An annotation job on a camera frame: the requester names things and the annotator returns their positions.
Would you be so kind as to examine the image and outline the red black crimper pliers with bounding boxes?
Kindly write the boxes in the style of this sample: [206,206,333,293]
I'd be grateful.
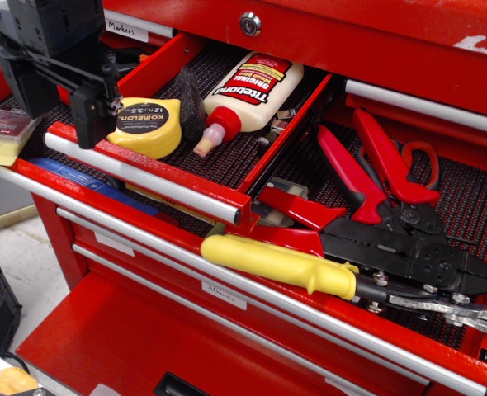
[314,108,447,243]

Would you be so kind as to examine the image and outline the yellow tape measure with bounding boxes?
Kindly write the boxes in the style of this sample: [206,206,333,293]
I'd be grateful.
[106,97,182,159]

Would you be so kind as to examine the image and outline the red tool cabinet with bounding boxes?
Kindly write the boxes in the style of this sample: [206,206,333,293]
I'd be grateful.
[0,1,487,395]

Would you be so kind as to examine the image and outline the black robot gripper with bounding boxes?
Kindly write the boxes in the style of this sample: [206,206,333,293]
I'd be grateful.
[0,1,122,149]

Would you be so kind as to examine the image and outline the blue flat package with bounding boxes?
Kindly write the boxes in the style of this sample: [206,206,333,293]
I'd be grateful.
[30,158,159,216]

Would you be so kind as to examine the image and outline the black sanding sponge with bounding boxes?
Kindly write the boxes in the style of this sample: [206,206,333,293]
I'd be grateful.
[176,66,206,144]

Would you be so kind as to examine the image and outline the wide red open drawer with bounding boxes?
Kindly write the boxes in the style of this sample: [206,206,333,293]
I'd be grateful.
[0,68,487,396]

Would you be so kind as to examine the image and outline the clear blade dispenser box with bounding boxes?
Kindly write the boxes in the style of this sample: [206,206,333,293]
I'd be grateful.
[252,177,310,227]

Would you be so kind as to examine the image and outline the red handled scissors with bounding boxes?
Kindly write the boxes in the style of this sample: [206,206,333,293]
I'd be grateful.
[355,139,440,193]

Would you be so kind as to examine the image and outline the small red open drawer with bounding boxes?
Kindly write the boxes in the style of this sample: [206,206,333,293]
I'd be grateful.
[40,33,332,225]

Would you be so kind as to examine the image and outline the red handled crimping tool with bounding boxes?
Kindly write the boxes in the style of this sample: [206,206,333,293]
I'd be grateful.
[258,187,487,295]

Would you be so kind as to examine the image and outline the clear plastic case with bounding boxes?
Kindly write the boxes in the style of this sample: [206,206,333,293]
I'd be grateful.
[0,106,42,145]

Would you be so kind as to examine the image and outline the silver cabinet lock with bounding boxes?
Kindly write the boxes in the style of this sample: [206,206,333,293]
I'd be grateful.
[239,12,262,37]

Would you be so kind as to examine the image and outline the yellow handled tin snips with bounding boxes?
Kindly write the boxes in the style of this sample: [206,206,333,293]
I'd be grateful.
[200,234,487,333]

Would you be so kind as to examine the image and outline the wood glue bottle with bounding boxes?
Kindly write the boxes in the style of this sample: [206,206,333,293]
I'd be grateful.
[193,52,305,158]

